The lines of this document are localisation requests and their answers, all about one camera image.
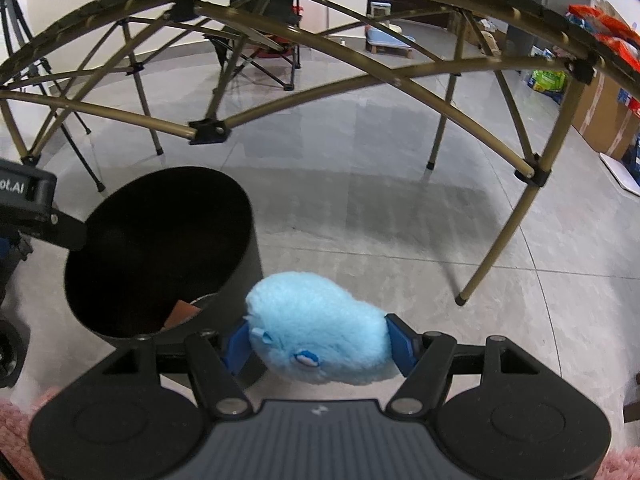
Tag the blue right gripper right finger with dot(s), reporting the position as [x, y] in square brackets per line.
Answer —
[404, 344]

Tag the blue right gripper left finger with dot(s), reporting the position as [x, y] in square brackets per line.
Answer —
[235, 347]

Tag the light blue plush toy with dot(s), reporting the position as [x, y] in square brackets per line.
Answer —
[305, 327]

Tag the black trash bin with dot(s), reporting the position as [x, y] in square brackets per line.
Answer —
[183, 233]

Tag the orange cardboard piece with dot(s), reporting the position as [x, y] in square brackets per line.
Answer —
[181, 313]

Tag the green plastic bag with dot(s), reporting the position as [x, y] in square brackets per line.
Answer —
[547, 81]

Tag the cardboard box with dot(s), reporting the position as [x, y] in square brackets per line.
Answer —
[606, 124]

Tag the black folding chair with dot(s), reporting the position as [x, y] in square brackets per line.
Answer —
[242, 46]

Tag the red snack bag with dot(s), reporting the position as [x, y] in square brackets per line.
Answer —
[613, 32]

